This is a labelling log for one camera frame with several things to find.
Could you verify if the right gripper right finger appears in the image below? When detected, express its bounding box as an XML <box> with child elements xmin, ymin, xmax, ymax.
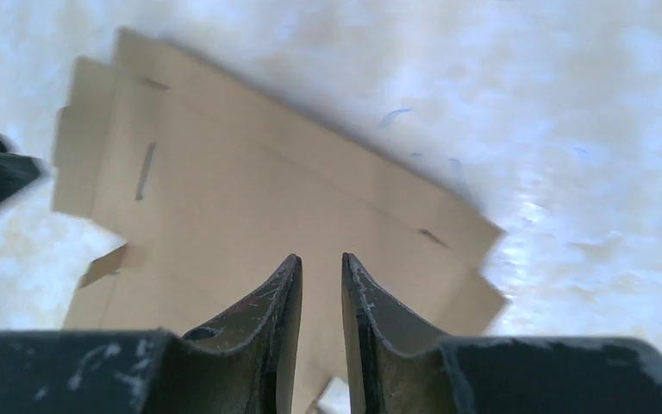
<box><xmin>341</xmin><ymin>254</ymin><xmax>662</xmax><ymax>413</ymax></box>

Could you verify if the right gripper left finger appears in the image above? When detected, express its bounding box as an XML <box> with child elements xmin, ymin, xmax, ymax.
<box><xmin>0</xmin><ymin>255</ymin><xmax>303</xmax><ymax>413</ymax></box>

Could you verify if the brown cardboard box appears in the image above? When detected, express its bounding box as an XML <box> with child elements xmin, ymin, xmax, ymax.
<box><xmin>53</xmin><ymin>28</ymin><xmax>506</xmax><ymax>413</ymax></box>

